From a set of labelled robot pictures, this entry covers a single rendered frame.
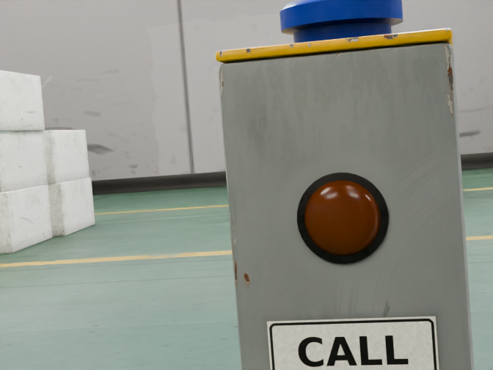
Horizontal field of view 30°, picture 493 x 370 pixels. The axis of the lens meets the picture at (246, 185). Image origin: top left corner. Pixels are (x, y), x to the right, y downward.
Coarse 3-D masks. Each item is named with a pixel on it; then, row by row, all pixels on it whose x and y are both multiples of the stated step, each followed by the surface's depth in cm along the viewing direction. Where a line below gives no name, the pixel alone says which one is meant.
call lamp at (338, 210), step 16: (320, 192) 27; (336, 192) 27; (352, 192) 27; (368, 192) 27; (320, 208) 27; (336, 208) 27; (352, 208) 27; (368, 208) 27; (320, 224) 27; (336, 224) 27; (352, 224) 27; (368, 224) 27; (320, 240) 27; (336, 240) 27; (352, 240) 27; (368, 240) 27
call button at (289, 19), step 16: (304, 0) 29; (320, 0) 28; (336, 0) 28; (352, 0) 28; (368, 0) 28; (384, 0) 29; (400, 0) 29; (288, 16) 29; (304, 16) 29; (320, 16) 28; (336, 16) 28; (352, 16) 28; (368, 16) 28; (384, 16) 29; (400, 16) 29; (288, 32) 30; (304, 32) 29; (320, 32) 29; (336, 32) 29; (352, 32) 29; (368, 32) 29; (384, 32) 29
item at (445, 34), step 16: (416, 32) 26; (432, 32) 26; (448, 32) 26; (240, 48) 28; (256, 48) 27; (272, 48) 27; (288, 48) 27; (304, 48) 27; (320, 48) 27; (336, 48) 27; (352, 48) 27
